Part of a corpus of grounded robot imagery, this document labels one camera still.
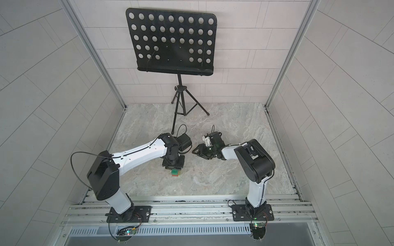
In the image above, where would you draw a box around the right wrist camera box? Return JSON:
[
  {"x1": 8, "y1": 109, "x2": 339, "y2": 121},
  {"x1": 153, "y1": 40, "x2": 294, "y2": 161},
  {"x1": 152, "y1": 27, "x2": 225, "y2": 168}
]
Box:
[{"x1": 203, "y1": 135, "x2": 212, "y2": 147}]

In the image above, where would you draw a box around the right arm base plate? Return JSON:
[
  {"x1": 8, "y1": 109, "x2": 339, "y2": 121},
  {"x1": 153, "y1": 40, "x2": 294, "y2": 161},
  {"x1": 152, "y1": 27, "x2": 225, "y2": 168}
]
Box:
[{"x1": 230, "y1": 204, "x2": 275, "y2": 221}]

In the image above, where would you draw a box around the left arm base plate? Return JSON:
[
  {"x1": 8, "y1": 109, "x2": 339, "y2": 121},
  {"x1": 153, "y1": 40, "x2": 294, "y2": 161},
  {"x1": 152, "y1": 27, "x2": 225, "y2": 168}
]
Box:
[{"x1": 105, "y1": 206, "x2": 152, "y2": 223}]

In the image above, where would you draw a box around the right green circuit board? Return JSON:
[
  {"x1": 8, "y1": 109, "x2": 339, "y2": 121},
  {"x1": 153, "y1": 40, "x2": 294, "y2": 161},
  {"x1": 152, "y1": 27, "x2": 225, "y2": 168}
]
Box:
[{"x1": 250, "y1": 223, "x2": 266, "y2": 240}]

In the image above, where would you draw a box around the left green circuit board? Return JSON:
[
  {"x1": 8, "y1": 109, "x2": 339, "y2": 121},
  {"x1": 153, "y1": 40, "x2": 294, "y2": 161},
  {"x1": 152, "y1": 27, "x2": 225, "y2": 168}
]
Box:
[{"x1": 116, "y1": 226, "x2": 138, "y2": 242}]

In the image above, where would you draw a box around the black perforated music stand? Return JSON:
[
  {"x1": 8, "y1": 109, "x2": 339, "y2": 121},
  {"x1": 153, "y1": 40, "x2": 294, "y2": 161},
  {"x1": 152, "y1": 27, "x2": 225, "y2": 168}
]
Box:
[{"x1": 125, "y1": 8, "x2": 218, "y2": 116}]

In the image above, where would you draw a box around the aluminium mounting rail frame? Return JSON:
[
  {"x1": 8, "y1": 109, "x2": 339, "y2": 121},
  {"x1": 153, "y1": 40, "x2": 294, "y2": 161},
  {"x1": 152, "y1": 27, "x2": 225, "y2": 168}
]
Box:
[{"x1": 53, "y1": 192, "x2": 327, "y2": 246}]

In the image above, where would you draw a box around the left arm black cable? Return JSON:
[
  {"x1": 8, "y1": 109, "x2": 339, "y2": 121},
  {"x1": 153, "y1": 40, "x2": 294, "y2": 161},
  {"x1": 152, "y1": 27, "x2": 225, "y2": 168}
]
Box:
[{"x1": 70, "y1": 151, "x2": 113, "y2": 190}]

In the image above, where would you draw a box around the green circuit board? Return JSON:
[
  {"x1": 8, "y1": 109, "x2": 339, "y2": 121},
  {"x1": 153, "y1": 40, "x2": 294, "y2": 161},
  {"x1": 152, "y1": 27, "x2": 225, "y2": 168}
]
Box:
[
  {"x1": 116, "y1": 226, "x2": 138, "y2": 242},
  {"x1": 250, "y1": 223, "x2": 266, "y2": 240}
]

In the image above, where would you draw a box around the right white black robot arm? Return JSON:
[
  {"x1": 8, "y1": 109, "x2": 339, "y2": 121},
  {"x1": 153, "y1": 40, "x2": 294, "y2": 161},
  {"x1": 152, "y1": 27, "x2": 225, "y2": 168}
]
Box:
[{"x1": 192, "y1": 132, "x2": 276, "y2": 209}]

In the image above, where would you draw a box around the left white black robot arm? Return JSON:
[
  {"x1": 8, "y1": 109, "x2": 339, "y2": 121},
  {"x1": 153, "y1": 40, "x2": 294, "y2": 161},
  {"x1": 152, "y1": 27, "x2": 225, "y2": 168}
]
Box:
[{"x1": 87, "y1": 133, "x2": 192, "y2": 214}]

